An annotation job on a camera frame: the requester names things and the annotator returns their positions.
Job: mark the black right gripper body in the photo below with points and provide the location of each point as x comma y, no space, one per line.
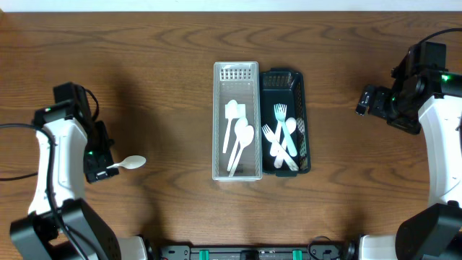
398,113

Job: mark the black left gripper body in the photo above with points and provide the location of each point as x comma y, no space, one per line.
98,153

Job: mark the white plastic spoon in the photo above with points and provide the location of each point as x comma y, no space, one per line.
291,125

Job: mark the mint green plastic fork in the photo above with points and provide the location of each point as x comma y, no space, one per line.
290,144

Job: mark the white plastic fork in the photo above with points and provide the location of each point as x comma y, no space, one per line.
278,141

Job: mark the white utensil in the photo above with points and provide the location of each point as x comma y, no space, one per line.
270,136

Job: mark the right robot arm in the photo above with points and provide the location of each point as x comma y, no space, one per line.
425,98

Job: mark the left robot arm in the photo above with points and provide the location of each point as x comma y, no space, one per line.
74,150

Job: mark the dark green mesh basket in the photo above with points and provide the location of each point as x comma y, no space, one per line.
284,86

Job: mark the white label in basket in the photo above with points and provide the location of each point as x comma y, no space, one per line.
241,110

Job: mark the clear plastic mesh basket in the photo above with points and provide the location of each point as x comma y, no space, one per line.
236,81

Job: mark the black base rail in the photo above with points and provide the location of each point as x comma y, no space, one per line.
321,248

